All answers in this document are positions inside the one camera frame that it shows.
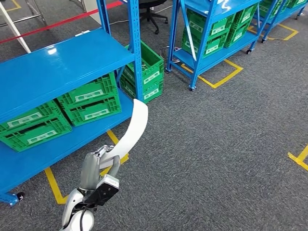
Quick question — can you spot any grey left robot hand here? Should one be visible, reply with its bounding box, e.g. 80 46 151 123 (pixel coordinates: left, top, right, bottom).
79 145 121 192

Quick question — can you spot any white curved plastic part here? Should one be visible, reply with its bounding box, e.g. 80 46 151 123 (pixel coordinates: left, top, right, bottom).
100 99 149 169

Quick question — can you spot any blue metal shelf rack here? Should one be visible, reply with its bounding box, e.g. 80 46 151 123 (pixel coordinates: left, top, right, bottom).
248 0 308 44
0 0 145 207
166 0 261 92

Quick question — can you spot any yellow floor tape square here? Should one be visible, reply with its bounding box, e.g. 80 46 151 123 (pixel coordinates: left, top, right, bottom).
288 145 308 172
45 130 129 205

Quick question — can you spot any red barrier belt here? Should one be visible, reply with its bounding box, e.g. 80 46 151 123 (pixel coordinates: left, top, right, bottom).
0 0 124 45

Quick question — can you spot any black office chair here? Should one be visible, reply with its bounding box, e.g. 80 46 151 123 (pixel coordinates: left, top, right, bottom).
139 0 169 35

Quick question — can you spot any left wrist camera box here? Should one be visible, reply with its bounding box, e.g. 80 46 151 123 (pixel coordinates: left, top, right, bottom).
83 174 120 207

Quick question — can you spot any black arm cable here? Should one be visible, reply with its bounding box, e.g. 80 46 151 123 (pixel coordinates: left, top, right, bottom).
79 205 91 231

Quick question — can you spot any white power strip cable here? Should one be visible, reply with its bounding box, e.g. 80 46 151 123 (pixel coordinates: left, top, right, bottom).
109 18 131 26

